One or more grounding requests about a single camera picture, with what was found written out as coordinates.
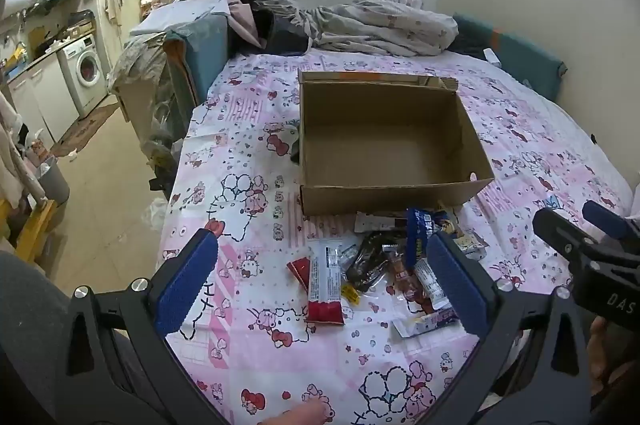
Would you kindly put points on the red and white bar packet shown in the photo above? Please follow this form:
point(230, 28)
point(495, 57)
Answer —
point(325, 285)

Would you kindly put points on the white washing machine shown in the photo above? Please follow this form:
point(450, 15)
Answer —
point(85, 70)

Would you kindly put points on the person's left hand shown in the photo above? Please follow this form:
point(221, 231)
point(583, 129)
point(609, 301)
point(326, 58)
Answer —
point(300, 415)

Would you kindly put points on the brown cardboard box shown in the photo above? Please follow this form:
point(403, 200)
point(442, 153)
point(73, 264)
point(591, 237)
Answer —
point(385, 140)

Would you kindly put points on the grey trash bin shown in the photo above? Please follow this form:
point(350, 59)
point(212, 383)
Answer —
point(55, 182)

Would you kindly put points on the white slim bar packet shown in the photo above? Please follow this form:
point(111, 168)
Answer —
point(430, 285)

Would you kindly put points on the small white item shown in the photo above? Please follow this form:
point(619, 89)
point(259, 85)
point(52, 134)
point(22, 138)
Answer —
point(491, 56)

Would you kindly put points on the blue white-lettered snack packet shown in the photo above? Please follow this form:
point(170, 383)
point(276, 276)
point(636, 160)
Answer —
point(417, 235)

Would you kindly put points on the white base cabinet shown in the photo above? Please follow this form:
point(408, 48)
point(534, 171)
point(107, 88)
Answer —
point(40, 100)

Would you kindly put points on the pink cloth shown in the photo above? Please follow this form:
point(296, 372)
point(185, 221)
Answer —
point(245, 20)

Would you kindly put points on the pale yellow cartoon packet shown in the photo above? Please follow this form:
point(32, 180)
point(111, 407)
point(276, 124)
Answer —
point(470, 245)

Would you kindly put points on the pink cartoon bed sheet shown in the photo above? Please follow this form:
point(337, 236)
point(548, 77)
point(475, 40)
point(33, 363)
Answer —
point(250, 145)

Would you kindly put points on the clear plastic bag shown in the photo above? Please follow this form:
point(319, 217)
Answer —
point(154, 215)

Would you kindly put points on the hanging beige towel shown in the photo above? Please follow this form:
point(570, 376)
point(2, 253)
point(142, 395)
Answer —
point(113, 0)

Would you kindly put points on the brown doormat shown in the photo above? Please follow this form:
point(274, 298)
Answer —
point(85, 130)

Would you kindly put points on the beige hanging clothes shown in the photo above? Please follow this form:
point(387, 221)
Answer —
point(12, 155)

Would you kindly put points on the purple and white packet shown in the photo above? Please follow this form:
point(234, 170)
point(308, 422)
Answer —
point(420, 324)

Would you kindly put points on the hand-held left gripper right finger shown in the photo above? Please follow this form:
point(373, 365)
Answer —
point(457, 285)

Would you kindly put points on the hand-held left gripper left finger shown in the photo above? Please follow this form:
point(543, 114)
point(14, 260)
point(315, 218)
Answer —
point(187, 285)

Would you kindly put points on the small yellow candy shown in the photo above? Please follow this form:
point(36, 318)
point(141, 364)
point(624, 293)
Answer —
point(350, 294)

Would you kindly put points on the plastic-covered pile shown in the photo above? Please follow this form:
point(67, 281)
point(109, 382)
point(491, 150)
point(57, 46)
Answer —
point(137, 70)

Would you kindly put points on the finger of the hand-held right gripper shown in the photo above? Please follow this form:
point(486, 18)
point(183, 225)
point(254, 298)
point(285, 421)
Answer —
point(557, 230)
point(607, 220)

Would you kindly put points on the clear sausage packet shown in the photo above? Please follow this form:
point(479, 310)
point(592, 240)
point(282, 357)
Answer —
point(400, 275)

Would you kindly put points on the white flat board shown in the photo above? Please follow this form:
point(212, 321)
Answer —
point(175, 12)

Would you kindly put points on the yellow stool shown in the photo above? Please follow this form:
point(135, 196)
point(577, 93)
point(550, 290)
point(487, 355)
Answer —
point(35, 225)

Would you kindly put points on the dark brown clear packet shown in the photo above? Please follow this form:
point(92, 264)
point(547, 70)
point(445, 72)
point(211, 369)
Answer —
point(367, 265)

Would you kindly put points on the dark cloth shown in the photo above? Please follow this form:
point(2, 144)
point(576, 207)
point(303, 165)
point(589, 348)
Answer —
point(282, 30)

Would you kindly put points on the small red packet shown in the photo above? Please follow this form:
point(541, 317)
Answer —
point(299, 272)

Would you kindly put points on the person's right hand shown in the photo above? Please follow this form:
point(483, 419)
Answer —
point(602, 350)

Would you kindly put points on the grey floral quilt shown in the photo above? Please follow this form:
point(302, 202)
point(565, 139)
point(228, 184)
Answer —
point(380, 20)

